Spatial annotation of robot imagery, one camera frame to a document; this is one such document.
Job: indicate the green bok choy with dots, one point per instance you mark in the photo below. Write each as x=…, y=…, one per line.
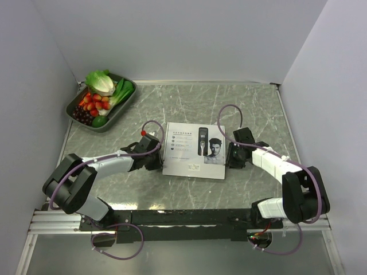
x=123, y=90

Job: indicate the green lime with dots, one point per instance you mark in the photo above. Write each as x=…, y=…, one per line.
x=99, y=121

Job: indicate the green lettuce head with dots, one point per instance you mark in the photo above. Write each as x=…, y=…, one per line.
x=100, y=82

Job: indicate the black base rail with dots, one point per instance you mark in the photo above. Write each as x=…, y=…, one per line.
x=182, y=225

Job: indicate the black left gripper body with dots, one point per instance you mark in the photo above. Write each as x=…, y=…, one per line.
x=153, y=160

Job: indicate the dark purple grapes bunch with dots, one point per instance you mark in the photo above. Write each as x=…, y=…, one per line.
x=82, y=116

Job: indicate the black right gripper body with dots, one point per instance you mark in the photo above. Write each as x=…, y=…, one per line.
x=234, y=159

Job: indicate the black silver hair clipper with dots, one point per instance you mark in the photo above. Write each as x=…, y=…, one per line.
x=203, y=141

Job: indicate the white clipper kit box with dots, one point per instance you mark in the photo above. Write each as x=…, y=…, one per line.
x=181, y=156

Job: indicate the red strawberries pile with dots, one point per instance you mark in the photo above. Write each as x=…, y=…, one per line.
x=95, y=104

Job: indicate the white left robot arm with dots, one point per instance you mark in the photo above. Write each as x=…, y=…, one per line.
x=69, y=185

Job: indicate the dark grey food tray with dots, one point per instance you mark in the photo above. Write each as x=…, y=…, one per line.
x=114, y=114

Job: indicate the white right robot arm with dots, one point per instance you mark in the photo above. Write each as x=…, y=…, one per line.
x=304, y=195

